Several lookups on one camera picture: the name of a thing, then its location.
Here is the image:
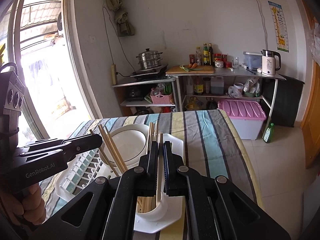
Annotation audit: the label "black induction cooker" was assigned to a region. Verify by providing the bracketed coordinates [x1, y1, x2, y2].
[130, 64, 168, 78]

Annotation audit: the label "green onion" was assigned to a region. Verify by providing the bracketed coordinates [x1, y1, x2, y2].
[179, 64, 204, 72]

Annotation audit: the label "black kitchen appliance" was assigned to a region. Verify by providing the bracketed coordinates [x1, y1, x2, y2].
[125, 86, 146, 101]

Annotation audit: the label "clear plastic bag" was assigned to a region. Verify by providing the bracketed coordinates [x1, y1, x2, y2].
[227, 86, 242, 99]

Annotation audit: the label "dark jar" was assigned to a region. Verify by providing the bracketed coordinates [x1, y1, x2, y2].
[203, 77, 212, 95]

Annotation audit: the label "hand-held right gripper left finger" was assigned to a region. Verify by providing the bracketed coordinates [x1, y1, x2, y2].
[29, 142, 159, 240]

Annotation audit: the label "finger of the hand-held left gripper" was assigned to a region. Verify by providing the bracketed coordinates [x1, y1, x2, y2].
[25, 134, 103, 152]
[20, 140, 103, 163]

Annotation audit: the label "tall clear oil bottle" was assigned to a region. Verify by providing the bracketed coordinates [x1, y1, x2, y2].
[186, 76, 195, 95]

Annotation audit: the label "plastic jug with dark liquid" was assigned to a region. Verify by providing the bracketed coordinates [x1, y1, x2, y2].
[210, 76, 225, 95]

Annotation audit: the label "pink plastic basket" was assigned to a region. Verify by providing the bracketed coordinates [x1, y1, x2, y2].
[150, 93, 175, 105]

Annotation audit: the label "clear storage container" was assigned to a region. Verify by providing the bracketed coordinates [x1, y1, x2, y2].
[243, 52, 263, 69]

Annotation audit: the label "bottle with yellow label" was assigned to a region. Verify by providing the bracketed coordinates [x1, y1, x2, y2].
[194, 77, 204, 95]

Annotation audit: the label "black panel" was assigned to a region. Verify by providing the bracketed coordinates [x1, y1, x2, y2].
[262, 74, 305, 128]

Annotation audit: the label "green plastic bottle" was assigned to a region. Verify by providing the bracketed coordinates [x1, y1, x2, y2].
[262, 122, 275, 144]

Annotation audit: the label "hanging plastic bags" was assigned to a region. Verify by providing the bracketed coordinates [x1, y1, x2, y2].
[307, 21, 320, 67]

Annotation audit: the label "white cup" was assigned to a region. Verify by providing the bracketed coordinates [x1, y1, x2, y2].
[135, 187, 170, 222]

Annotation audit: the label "window frame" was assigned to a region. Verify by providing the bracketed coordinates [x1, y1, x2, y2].
[7, 0, 100, 140]

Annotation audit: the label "person's left hand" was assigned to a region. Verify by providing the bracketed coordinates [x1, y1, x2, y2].
[0, 184, 47, 227]

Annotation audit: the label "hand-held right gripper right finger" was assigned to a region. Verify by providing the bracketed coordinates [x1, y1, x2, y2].
[162, 141, 292, 240]

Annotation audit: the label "wooden door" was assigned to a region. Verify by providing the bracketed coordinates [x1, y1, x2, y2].
[301, 12, 320, 169]

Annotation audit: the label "yellow label sauce bottle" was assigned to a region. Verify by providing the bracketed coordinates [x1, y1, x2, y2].
[202, 43, 209, 66]

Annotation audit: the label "wooden cutting board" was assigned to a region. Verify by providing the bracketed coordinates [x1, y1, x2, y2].
[165, 65, 215, 74]

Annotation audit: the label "thin wall cable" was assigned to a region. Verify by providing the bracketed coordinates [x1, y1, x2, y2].
[249, 0, 267, 51]

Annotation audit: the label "black power cable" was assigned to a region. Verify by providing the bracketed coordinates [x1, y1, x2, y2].
[96, 0, 133, 78]

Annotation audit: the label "white plastic dish rack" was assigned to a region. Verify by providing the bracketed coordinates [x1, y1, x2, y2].
[54, 133, 185, 233]

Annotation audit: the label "white plastic bags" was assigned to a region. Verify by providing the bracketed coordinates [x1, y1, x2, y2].
[244, 77, 262, 97]

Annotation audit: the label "storage box with pink lid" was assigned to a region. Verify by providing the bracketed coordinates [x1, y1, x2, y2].
[217, 99, 267, 141]

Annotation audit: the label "low metal shelf unit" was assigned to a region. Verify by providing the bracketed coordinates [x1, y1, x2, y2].
[112, 77, 180, 117]

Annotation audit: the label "long metal kitchen shelf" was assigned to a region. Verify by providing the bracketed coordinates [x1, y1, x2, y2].
[172, 66, 287, 124]

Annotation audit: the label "outdoor air conditioner unit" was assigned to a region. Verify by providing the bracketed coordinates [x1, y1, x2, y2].
[56, 12, 64, 36]

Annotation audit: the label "yellow packet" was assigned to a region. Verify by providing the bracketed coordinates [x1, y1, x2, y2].
[185, 97, 201, 111]

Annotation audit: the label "giraffe height chart poster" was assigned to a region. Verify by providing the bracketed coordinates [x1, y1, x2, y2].
[268, 0, 288, 53]

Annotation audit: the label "stainless steel steamer pot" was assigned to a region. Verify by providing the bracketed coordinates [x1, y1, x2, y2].
[136, 48, 163, 70]

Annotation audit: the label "white electric kettle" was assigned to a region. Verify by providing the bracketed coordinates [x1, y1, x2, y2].
[261, 49, 282, 77]

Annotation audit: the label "clear plastic bottle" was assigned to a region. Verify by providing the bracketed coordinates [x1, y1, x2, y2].
[152, 82, 165, 97]

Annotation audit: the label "striped tablecloth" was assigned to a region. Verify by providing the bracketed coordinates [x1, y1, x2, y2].
[40, 109, 263, 240]

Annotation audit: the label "hanging grey cloth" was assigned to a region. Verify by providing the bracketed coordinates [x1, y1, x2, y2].
[104, 0, 137, 37]

